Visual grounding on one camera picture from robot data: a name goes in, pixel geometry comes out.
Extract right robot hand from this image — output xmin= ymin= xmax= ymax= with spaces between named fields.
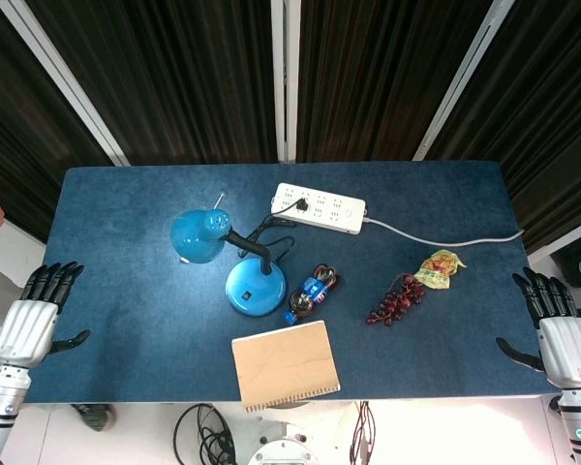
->
xmin=495 ymin=266 xmax=581 ymax=390

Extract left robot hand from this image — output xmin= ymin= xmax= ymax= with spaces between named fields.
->
xmin=0 ymin=261 xmax=92 ymax=367

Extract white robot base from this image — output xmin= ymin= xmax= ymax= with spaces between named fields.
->
xmin=245 ymin=400 xmax=364 ymax=465

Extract blue desk lamp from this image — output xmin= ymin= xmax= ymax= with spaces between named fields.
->
xmin=169 ymin=208 xmax=289 ymax=319

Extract black bag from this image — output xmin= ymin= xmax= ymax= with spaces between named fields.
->
xmin=554 ymin=236 xmax=581 ymax=292

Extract green camouflage shoe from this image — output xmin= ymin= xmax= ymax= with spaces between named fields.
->
xmin=71 ymin=403 xmax=117 ymax=433

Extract yellow snack packet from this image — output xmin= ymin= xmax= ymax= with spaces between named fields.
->
xmin=413 ymin=248 xmax=467 ymax=291

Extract red plastic grape bunch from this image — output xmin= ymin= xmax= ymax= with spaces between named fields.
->
xmin=365 ymin=272 xmax=426 ymax=327

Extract small cola bottle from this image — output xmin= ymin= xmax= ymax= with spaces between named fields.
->
xmin=283 ymin=263 xmax=342 ymax=325

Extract brown spiral notebook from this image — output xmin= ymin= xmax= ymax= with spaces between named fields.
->
xmin=230 ymin=319 xmax=342 ymax=414

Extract blue table cloth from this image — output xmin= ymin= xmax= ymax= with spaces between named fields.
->
xmin=21 ymin=161 xmax=563 ymax=405

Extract white power strip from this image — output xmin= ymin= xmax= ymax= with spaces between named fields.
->
xmin=269 ymin=181 xmax=368 ymax=235

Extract white power strip cable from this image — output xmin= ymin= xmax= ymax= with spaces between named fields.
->
xmin=364 ymin=216 xmax=525 ymax=248

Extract black cable bundle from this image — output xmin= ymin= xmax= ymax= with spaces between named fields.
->
xmin=173 ymin=402 xmax=237 ymax=465

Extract red and black wires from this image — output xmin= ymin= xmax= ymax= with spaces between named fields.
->
xmin=349 ymin=400 xmax=377 ymax=465

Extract white window frame post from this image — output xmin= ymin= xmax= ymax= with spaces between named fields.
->
xmin=269 ymin=0 xmax=302 ymax=164
xmin=0 ymin=0 xmax=131 ymax=168
xmin=412 ymin=0 xmax=515 ymax=162

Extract black power plug and cable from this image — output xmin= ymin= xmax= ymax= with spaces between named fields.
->
xmin=244 ymin=197 xmax=310 ymax=263

